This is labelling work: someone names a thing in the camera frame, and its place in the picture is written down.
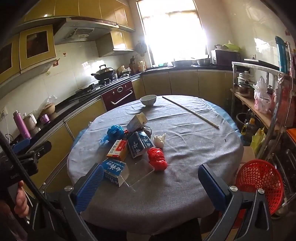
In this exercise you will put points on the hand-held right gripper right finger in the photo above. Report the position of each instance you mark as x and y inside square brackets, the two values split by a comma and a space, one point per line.
[214, 185]

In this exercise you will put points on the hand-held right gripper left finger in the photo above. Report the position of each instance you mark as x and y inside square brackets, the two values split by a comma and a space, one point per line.
[89, 187]

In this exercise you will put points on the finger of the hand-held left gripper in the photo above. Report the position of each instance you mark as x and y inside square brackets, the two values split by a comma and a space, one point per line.
[38, 150]
[20, 145]

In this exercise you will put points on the red plastic mesh basket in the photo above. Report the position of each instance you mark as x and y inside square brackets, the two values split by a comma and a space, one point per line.
[259, 183]

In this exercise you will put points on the white medicine box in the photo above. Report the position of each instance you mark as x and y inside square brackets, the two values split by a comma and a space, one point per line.
[135, 122]

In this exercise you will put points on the person's left hand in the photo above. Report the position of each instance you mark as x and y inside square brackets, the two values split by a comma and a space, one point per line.
[21, 201]

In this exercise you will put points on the purple thermos bottle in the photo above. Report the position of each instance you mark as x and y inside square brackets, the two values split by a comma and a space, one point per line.
[22, 125]

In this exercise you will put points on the blue white carton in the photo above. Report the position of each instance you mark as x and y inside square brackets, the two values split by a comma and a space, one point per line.
[140, 143]
[113, 170]

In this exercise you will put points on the small pink container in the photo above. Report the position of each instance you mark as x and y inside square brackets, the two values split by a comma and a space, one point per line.
[45, 118]

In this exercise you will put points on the brown bag in clear plastic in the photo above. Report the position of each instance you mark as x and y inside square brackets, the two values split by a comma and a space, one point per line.
[47, 107]

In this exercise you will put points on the grey tablecloth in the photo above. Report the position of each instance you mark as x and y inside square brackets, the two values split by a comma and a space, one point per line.
[185, 150]

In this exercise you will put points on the orange white small box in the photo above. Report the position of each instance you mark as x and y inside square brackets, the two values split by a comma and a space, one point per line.
[116, 150]

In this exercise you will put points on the clear plastic tray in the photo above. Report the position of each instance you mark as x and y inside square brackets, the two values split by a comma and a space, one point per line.
[138, 172]

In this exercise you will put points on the black kitchen countertop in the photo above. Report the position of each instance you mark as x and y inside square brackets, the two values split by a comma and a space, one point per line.
[69, 102]

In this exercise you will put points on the blue plastic bag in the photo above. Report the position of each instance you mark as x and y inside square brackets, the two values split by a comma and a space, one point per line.
[114, 132]

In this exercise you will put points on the red plastic bag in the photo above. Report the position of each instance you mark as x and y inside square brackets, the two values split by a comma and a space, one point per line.
[157, 158]

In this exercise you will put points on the yellow plastic bag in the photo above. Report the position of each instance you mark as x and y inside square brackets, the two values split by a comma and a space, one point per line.
[257, 139]

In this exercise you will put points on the cooking oil bottle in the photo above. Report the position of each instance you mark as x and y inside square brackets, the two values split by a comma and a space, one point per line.
[248, 127]

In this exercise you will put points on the white knotted plastic bag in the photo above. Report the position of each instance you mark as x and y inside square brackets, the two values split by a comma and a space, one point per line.
[159, 140]

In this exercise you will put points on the dark round basin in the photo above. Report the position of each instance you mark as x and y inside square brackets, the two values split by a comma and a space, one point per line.
[242, 119]

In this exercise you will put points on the thin wooden stick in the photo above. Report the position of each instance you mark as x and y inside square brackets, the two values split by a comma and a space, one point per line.
[190, 112]

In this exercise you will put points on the black gas stove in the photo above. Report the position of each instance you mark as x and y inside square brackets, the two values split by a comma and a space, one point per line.
[92, 87]

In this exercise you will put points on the dark red built-in oven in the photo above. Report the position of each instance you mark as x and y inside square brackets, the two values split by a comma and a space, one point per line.
[119, 95]

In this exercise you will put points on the yellow glass-door cabinet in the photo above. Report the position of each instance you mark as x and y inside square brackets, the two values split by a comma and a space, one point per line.
[37, 46]

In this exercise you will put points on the pink white plastic bag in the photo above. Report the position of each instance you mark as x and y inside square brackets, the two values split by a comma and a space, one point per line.
[262, 97]

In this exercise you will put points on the black wok with lid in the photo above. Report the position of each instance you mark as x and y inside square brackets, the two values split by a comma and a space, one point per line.
[104, 72]

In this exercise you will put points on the stacked steel pots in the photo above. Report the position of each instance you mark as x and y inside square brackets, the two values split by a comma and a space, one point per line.
[245, 85]

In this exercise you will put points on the white ceramic bowl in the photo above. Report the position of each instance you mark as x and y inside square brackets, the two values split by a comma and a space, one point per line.
[148, 100]

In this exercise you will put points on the yellow base cabinets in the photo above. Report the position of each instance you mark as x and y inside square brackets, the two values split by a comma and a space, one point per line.
[182, 83]

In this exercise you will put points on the metal storage rack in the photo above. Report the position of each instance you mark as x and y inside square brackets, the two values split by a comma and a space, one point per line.
[277, 92]

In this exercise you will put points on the small metal basin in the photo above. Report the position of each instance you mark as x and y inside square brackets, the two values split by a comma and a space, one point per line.
[203, 61]

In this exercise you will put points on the steel range hood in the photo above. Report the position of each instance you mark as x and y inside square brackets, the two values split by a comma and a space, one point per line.
[76, 31]

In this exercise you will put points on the wide metal basin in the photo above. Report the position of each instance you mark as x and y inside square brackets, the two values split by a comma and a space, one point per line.
[183, 63]

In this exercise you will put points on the dark knife block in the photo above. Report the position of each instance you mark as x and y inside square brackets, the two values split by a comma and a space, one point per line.
[132, 64]

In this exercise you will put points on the dark microwave oven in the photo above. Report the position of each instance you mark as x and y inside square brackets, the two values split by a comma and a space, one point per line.
[226, 58]

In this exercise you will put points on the yellow seasoning bottles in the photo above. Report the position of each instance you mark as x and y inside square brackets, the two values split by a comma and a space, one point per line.
[141, 66]

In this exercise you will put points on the green item on microwave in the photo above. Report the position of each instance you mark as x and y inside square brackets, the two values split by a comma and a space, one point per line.
[231, 47]

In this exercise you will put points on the dark hanging utensil bundle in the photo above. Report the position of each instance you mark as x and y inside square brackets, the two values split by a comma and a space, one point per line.
[140, 48]

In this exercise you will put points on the blue thermos bottle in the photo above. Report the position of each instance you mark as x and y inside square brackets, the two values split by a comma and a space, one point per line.
[281, 55]

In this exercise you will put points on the bright kitchen window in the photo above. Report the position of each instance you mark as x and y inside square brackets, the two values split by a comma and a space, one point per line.
[173, 32]

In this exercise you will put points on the white wall outlet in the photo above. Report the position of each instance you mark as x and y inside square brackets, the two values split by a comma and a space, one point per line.
[3, 113]

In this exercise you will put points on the red wall sticker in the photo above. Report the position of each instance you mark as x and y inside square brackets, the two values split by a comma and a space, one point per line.
[55, 62]

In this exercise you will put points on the yellow wall cabinets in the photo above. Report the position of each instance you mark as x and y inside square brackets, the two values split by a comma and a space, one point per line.
[92, 9]

